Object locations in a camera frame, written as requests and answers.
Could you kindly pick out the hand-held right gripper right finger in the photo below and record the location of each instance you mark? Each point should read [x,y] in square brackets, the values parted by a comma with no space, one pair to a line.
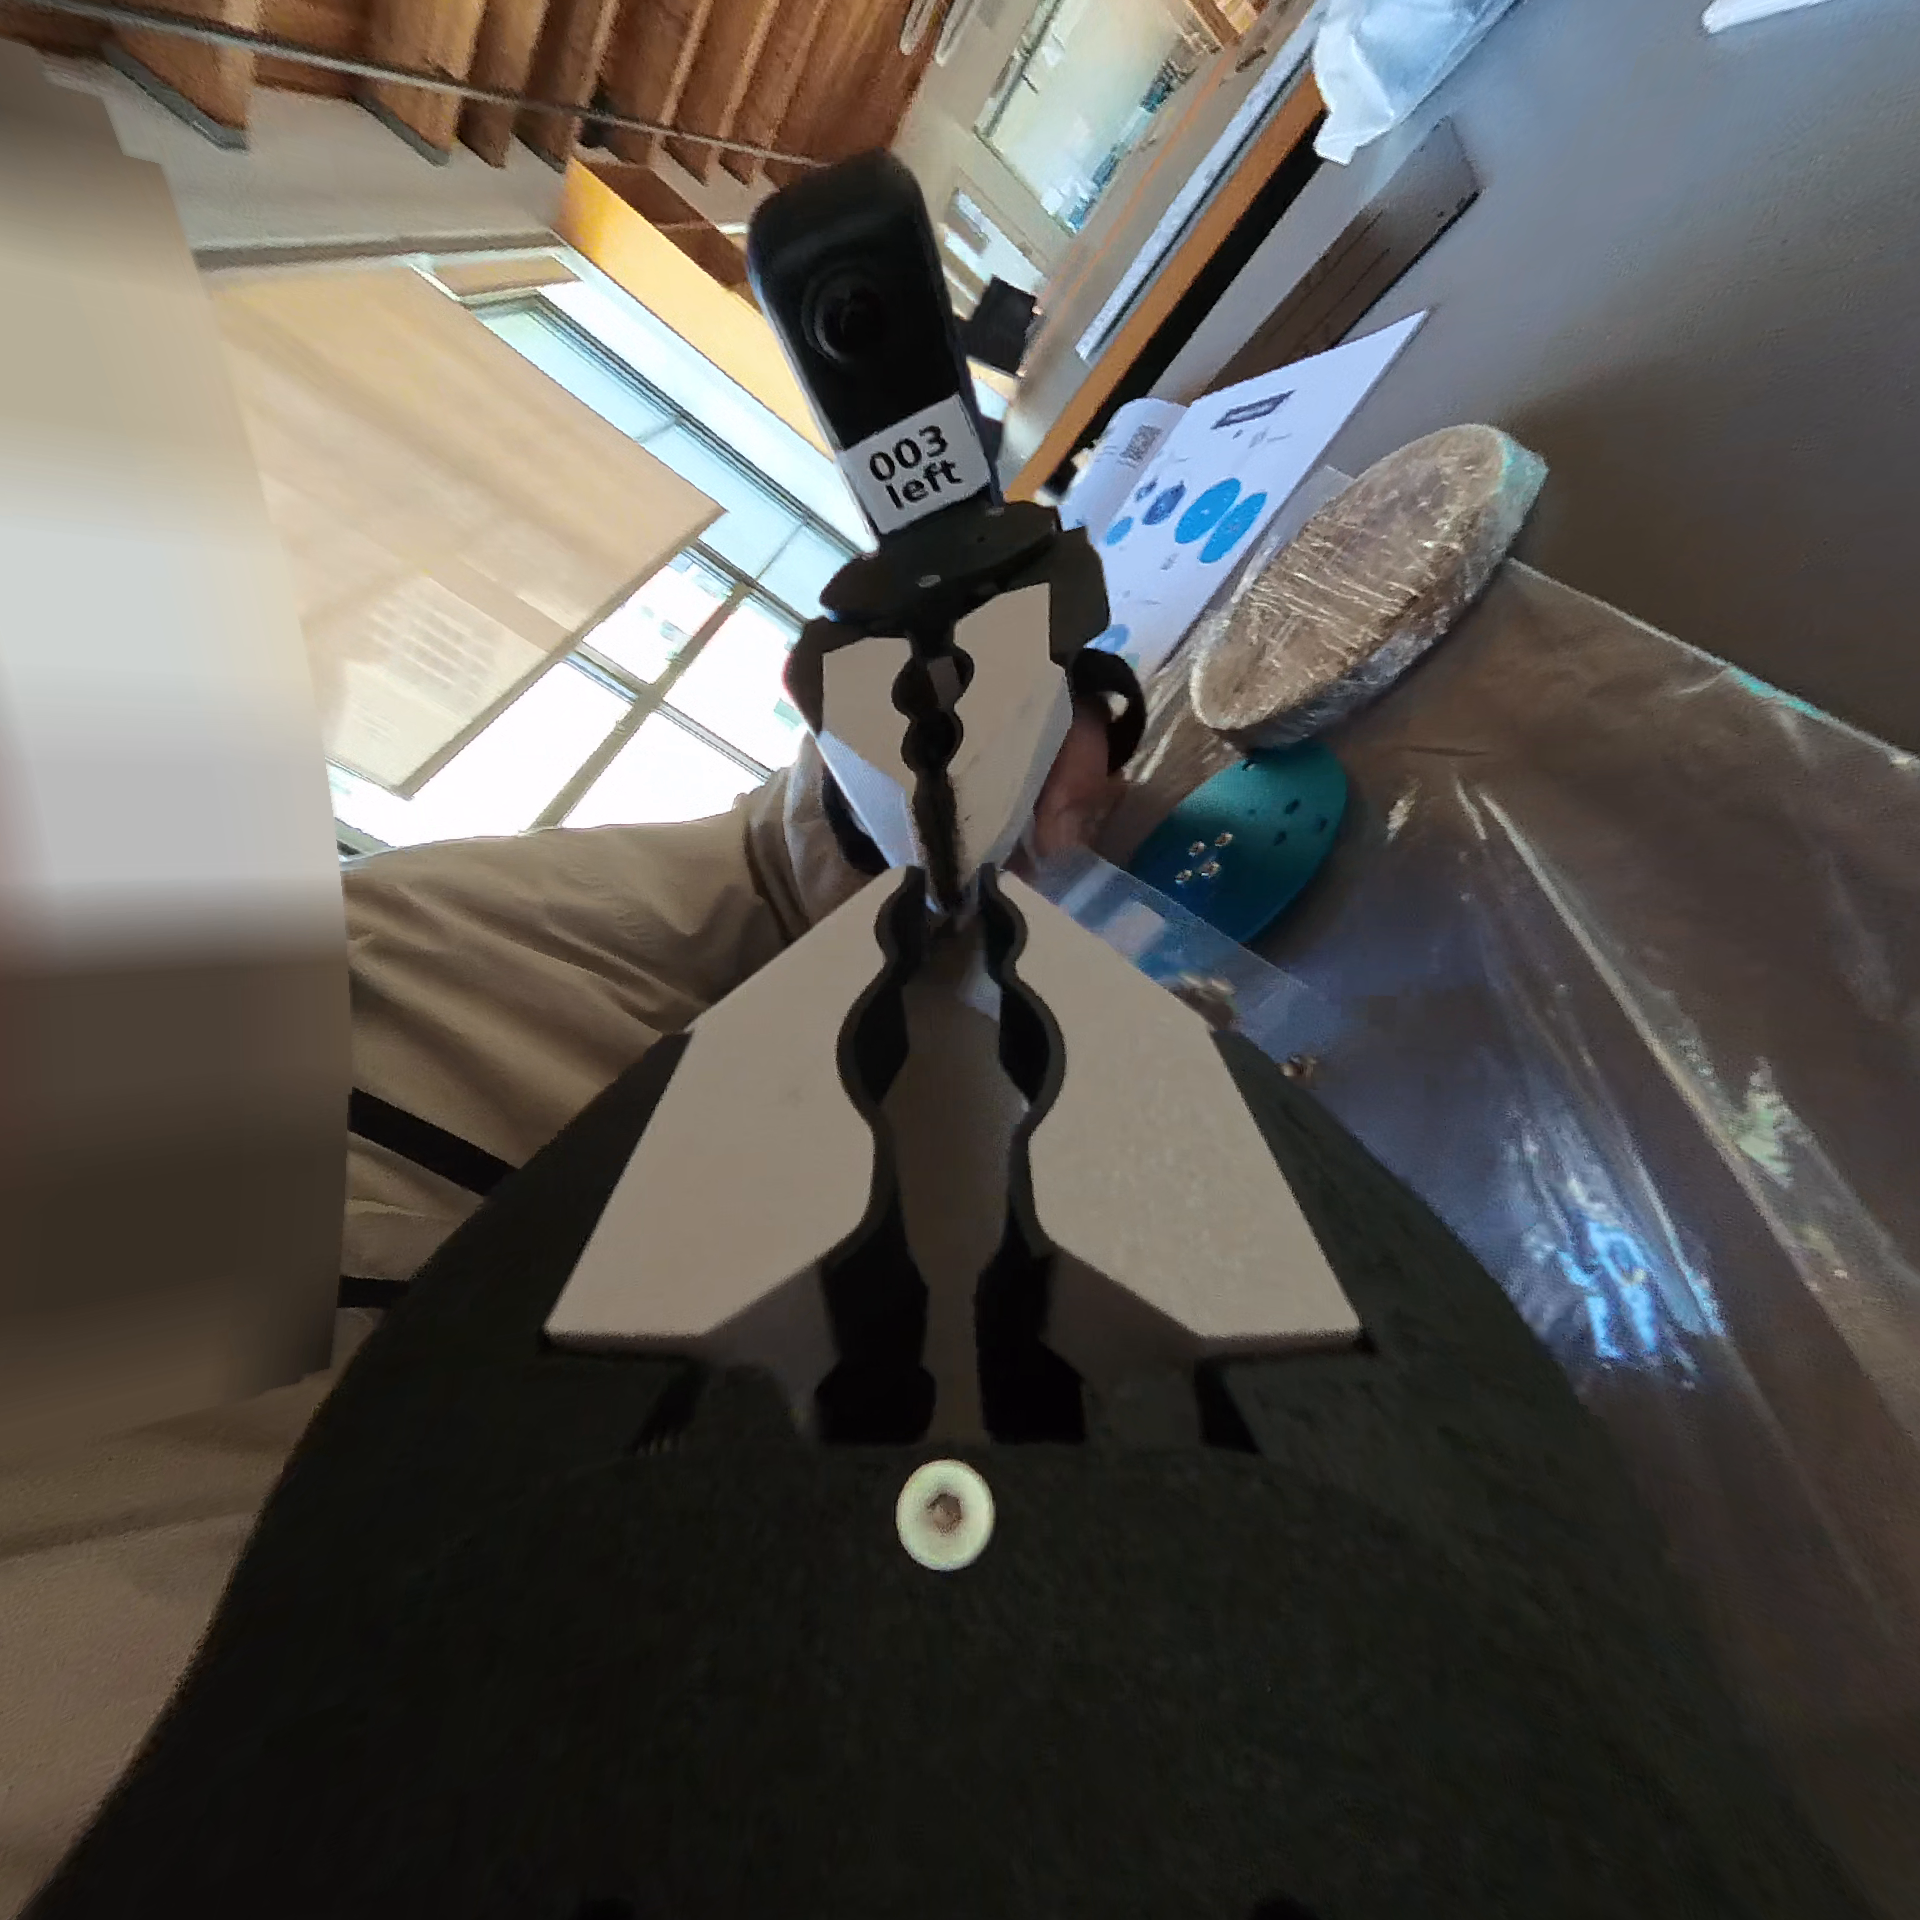
[1184,1185]

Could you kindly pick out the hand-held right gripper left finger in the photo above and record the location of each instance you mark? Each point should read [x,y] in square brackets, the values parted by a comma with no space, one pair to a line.
[720,1185]

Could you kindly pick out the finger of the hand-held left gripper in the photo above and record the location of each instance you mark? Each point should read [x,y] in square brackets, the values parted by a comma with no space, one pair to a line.
[855,735]
[1014,720]

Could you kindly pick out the small clear plastic bag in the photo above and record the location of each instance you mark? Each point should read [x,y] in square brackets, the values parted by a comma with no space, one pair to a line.
[1140,931]

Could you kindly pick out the person's left forearm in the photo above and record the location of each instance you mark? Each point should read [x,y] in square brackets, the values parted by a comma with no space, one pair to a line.
[600,931]

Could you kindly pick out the person's left hand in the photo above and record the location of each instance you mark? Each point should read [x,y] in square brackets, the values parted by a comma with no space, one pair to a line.
[1072,795]

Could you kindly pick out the black office chair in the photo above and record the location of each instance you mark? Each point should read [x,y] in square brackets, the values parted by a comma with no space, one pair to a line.
[1004,322]

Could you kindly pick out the window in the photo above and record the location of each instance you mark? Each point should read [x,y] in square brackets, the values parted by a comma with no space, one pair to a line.
[674,705]

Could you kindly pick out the teal round perforated plate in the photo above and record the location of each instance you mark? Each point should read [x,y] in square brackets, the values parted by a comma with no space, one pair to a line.
[1276,839]

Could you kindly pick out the wooden table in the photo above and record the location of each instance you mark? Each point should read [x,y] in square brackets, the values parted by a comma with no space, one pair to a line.
[1170,284]

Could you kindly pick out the plastic-wrapped round disc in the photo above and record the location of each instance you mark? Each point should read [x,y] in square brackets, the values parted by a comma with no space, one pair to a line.
[1366,586]

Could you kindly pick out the white instruction sheet blue circles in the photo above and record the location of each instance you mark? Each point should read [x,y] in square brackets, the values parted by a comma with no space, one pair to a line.
[1276,434]

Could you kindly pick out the large clear plastic bag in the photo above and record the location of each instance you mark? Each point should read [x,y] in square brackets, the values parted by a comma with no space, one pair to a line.
[1576,975]

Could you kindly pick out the beige roller blind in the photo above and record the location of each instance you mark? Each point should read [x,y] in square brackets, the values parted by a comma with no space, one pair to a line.
[450,523]

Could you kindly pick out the dark cardboard box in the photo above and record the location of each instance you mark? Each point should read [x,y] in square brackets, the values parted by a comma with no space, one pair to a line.
[1382,255]

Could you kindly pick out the white plastic bag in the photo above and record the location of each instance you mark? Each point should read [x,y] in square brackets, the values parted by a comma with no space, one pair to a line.
[1394,75]

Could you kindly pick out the person's beige jacket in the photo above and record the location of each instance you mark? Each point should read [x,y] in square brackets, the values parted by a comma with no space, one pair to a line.
[150,1575]

